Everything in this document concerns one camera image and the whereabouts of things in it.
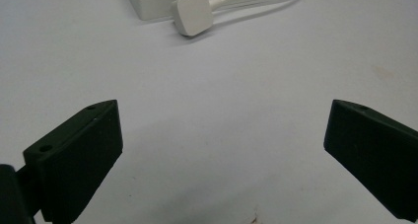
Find white plug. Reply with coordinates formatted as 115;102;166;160
171;0;215;37

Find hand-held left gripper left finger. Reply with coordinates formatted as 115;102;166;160
17;99;124;224

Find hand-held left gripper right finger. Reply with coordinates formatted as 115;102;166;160
323;99;418;224

